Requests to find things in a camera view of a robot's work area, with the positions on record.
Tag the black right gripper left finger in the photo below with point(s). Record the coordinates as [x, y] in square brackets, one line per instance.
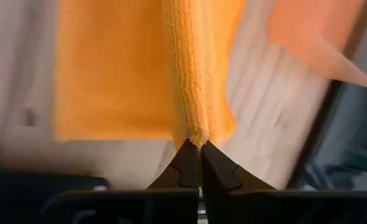
[183, 174]

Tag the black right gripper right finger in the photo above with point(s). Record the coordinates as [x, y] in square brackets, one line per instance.
[221, 177]

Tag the orange translucent plastic bin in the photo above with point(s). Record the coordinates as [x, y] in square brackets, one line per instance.
[311, 31]

